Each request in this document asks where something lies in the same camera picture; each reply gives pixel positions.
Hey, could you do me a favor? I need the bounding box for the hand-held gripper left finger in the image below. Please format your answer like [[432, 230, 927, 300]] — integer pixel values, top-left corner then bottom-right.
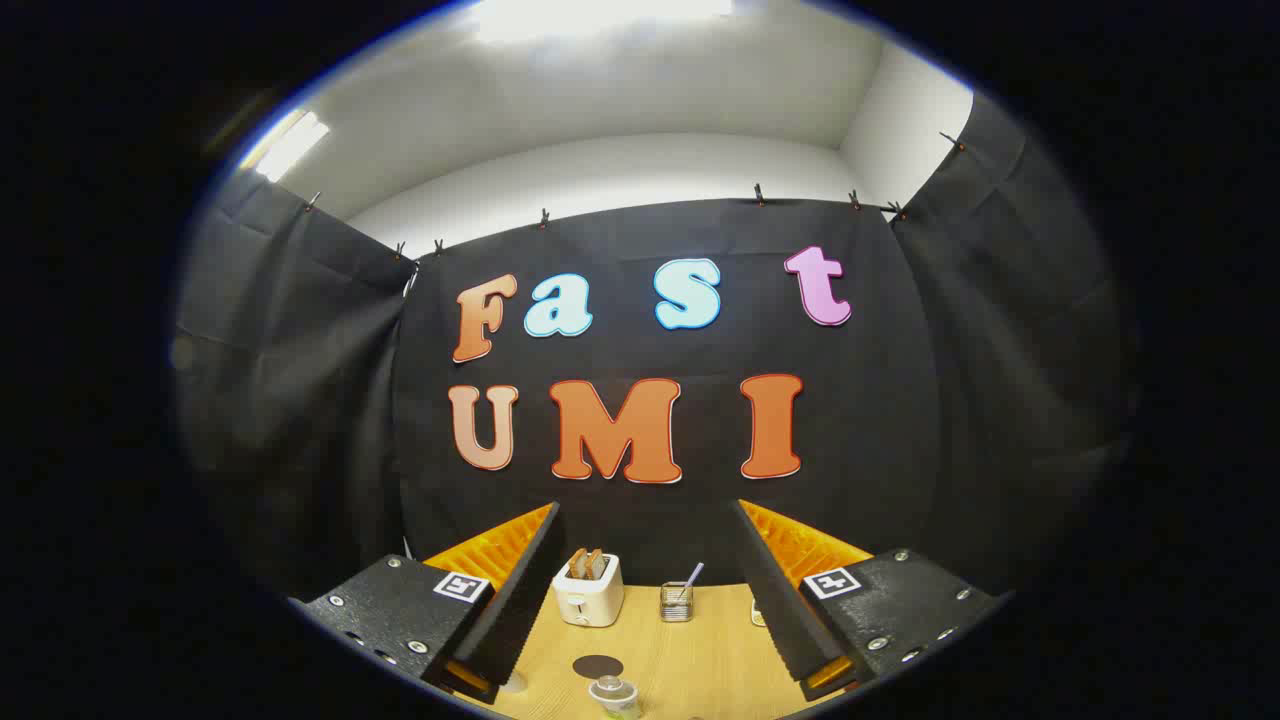
[[290, 502, 563, 706]]

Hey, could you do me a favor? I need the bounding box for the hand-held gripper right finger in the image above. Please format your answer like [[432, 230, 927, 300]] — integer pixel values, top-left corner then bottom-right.
[[733, 499, 1011, 703]]

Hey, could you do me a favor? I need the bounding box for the clear juice bottle green label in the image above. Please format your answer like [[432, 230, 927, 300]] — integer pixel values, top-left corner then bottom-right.
[[588, 675, 642, 720]]

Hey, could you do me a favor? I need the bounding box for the white toaster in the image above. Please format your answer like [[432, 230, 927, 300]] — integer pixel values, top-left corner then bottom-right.
[[552, 553, 625, 628]]

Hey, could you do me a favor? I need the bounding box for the wooden table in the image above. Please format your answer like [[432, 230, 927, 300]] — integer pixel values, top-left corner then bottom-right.
[[480, 583, 851, 720]]

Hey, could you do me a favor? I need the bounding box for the ceiling strip light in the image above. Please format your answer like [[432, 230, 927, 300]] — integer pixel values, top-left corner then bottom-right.
[[240, 108, 331, 183]]

